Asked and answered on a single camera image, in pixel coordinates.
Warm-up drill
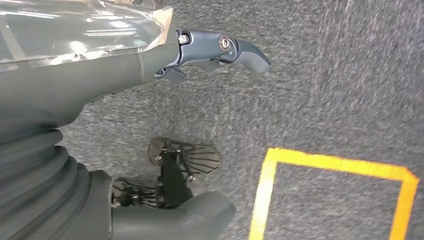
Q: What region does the black robot foot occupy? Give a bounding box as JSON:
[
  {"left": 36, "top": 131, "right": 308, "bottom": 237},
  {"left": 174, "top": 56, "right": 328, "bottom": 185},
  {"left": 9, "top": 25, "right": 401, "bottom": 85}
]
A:
[{"left": 111, "top": 136, "right": 221, "bottom": 210}]

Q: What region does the yellow floor tape square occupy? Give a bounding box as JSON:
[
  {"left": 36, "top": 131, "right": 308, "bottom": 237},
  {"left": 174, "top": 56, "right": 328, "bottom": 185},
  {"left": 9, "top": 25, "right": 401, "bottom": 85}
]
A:
[{"left": 248, "top": 147, "right": 421, "bottom": 240}]

